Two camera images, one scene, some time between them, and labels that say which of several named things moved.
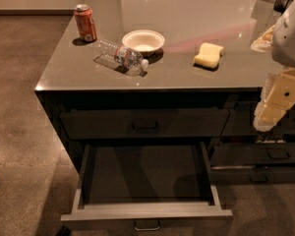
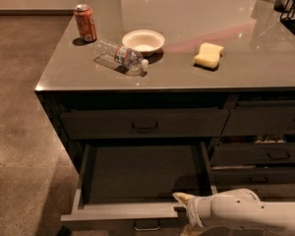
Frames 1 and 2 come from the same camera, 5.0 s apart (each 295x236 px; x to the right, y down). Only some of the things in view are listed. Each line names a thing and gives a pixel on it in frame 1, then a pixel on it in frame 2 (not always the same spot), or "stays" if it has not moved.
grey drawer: [147, 187] stays
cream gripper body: [290, 38] → [191, 207]
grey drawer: [140, 123] stays
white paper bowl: [145, 40] stays
